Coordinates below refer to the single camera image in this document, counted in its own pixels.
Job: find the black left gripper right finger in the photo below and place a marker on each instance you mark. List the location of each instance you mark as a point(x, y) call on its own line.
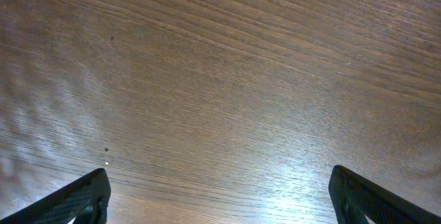
point(358, 200)

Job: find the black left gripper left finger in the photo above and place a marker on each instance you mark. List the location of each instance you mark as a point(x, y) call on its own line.
point(84, 200)

